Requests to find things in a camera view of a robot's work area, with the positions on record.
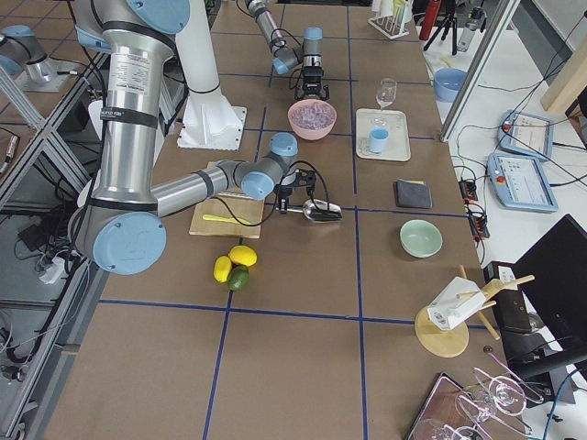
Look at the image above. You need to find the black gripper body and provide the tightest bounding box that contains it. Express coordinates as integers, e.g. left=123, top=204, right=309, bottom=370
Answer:
left=293, top=66, right=330, bottom=101
left=275, top=169, right=316, bottom=209

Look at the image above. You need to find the silver metal ice scoop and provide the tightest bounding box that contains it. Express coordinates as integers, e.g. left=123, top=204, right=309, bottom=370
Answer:
left=282, top=199, right=342, bottom=224

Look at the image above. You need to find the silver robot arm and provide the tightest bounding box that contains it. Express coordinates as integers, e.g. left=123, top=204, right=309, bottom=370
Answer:
left=245, top=0, right=329, bottom=101
left=70, top=1, right=298, bottom=275

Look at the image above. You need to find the pink bowl of ice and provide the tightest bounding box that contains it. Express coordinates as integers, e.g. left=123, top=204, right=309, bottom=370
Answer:
left=287, top=99, right=338, bottom=140

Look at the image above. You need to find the light blue plastic cup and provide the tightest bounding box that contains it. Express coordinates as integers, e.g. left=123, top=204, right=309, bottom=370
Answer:
left=368, top=127, right=389, bottom=154

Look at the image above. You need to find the wooden cutting board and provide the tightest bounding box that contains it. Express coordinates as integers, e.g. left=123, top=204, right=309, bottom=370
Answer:
left=189, top=188, right=264, bottom=238

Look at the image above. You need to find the clear wine glass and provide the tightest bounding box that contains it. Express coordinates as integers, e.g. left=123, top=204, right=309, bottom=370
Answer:
left=371, top=78, right=397, bottom=127

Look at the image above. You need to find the yellow lemon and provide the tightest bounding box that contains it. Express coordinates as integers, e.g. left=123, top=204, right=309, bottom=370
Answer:
left=228, top=245, right=258, bottom=267
left=213, top=255, right=233, bottom=283

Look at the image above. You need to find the yellow plastic knife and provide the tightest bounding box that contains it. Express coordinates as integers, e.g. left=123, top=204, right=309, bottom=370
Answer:
left=202, top=214, right=252, bottom=226

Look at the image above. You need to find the cream bear serving tray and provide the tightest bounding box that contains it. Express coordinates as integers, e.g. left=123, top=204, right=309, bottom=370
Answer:
left=356, top=108, right=411, bottom=161

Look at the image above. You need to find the grey folded cloth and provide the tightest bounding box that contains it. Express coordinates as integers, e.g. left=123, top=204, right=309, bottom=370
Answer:
left=393, top=179, right=433, bottom=209

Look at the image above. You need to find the green avocado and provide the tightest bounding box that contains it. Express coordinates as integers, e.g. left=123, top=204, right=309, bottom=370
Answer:
left=227, top=266, right=249, bottom=292

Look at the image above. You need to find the large blue bowl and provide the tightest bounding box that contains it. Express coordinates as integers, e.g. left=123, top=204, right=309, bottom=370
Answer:
left=433, top=68, right=467, bottom=103

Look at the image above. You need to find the light green bowl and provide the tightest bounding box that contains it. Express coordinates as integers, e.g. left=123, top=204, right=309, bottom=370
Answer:
left=399, top=219, right=443, bottom=259

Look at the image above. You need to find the white carton on stand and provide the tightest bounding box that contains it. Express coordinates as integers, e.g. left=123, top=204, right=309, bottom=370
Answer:
left=426, top=277, right=486, bottom=331

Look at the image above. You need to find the wooden mug tree stand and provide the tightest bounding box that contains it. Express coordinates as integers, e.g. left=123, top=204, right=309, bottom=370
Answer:
left=415, top=266, right=535, bottom=358

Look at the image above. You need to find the far blue teach pendant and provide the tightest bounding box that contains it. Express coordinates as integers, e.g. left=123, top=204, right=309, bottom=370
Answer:
left=497, top=110, right=554, bottom=161

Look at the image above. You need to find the blue teach pendant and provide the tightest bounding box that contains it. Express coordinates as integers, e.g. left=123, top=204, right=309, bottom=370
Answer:
left=487, top=153, right=559, bottom=213
left=497, top=110, right=554, bottom=161

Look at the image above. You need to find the near blue teach pendant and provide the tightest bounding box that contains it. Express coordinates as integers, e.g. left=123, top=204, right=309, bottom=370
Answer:
left=487, top=153, right=559, bottom=213

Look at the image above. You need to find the black monitor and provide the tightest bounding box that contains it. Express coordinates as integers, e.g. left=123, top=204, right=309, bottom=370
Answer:
left=513, top=214, right=586, bottom=379

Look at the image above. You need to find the white wire cup rack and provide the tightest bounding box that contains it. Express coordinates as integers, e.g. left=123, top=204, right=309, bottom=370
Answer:
left=368, top=0, right=413, bottom=39

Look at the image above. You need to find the black camera tripod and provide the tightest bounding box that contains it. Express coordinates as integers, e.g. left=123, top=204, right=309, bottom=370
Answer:
left=423, top=0, right=458, bottom=55

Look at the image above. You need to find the aluminium frame post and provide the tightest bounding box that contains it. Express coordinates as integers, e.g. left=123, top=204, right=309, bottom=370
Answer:
left=439, top=0, right=520, bottom=142

